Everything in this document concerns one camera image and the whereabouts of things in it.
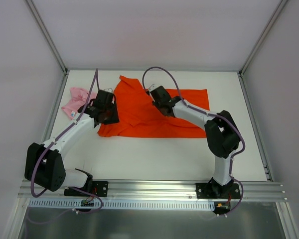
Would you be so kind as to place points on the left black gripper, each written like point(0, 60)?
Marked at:
point(112, 115)

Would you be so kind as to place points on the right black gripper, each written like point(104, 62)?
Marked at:
point(158, 104)

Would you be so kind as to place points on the orange t shirt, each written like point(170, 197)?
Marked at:
point(139, 118)

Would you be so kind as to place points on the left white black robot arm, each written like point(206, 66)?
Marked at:
point(44, 162)

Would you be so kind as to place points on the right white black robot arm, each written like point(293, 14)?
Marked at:
point(222, 135)

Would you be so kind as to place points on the pink t shirt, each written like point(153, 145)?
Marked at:
point(78, 99)

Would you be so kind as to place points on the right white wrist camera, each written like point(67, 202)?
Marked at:
point(152, 87)

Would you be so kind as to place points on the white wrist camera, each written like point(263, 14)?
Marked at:
point(109, 90)
point(152, 87)

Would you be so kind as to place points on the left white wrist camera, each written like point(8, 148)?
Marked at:
point(109, 90)

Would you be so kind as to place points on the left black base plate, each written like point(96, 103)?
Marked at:
point(100, 188)

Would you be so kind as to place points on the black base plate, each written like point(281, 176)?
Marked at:
point(213, 191)
point(100, 188)

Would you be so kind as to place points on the aluminium mounting rail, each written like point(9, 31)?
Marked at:
point(186, 190)

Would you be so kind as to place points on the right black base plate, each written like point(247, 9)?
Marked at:
point(213, 191)

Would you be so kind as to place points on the white slotted cable duct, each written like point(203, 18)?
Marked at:
point(122, 204)

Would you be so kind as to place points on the left aluminium frame post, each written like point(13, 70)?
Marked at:
point(46, 35)

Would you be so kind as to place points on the aluminium frame post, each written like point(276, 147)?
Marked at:
point(265, 32)
point(46, 35)

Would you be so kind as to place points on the right aluminium frame post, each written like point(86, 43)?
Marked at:
point(265, 32)

